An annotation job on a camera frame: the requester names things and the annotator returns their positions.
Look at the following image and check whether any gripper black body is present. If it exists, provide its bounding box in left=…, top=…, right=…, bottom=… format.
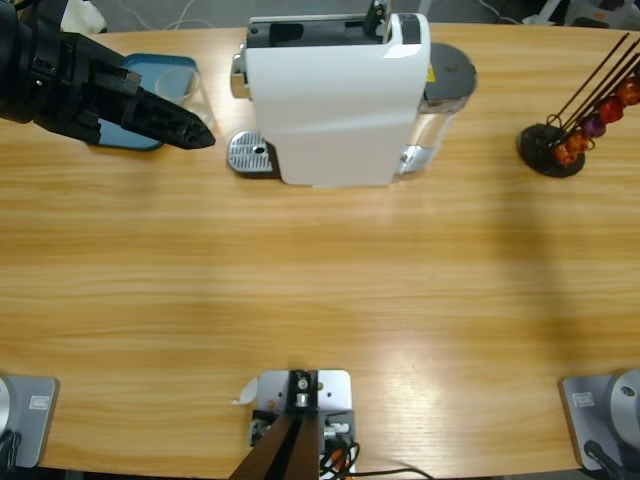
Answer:
left=0, top=7, right=145, bottom=147

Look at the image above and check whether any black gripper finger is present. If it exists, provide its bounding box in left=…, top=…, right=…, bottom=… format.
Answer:
left=123, top=98, right=216, bottom=151
left=139, top=87, right=217, bottom=144

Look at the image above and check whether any clear glass cup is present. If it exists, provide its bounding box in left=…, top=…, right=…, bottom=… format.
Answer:
left=153, top=67, right=217, bottom=132

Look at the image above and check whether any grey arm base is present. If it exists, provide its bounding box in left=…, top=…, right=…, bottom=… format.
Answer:
left=558, top=368, right=640, bottom=472
left=0, top=375, right=60, bottom=470

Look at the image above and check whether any white coffee machine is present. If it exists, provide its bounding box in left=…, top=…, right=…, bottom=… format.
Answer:
left=227, top=12, right=432, bottom=190

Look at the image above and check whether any purple coffee capsule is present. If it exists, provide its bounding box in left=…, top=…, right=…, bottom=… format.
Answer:
left=582, top=114, right=608, bottom=140

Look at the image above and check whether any teal plastic tray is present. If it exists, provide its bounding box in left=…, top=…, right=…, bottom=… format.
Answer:
left=91, top=52, right=200, bottom=152

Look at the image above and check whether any white plastic bag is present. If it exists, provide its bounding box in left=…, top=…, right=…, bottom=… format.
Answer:
left=64, top=0, right=109, bottom=34

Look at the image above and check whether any clear water tank grey lid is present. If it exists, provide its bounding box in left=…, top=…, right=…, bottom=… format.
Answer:
left=409, top=42, right=478, bottom=151

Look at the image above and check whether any white tape tab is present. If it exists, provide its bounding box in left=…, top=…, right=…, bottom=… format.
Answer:
left=229, top=377, right=260, bottom=406

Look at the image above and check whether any black capsule stand with rods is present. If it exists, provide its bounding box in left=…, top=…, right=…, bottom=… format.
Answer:
left=517, top=32, right=640, bottom=179

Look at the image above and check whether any white background equipment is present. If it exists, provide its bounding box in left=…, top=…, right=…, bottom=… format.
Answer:
left=522, top=0, right=640, bottom=29

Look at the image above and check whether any white floor cable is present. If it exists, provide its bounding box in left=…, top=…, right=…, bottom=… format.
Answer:
left=119, top=0, right=222, bottom=31

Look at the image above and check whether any white mount block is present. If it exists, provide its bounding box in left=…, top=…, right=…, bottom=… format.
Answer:
left=249, top=368, right=357, bottom=476

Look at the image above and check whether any dark mount post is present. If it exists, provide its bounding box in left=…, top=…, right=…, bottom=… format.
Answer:
left=229, top=368, right=321, bottom=480

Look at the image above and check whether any black base cable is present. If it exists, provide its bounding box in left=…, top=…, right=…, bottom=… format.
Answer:
left=0, top=430, right=22, bottom=471
left=583, top=439, right=626, bottom=480

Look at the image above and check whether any tangled black cable bundle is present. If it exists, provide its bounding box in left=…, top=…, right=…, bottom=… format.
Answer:
left=318, top=438, right=362, bottom=480

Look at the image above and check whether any long black cable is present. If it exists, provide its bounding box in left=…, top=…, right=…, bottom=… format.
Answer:
left=357, top=466, right=432, bottom=477

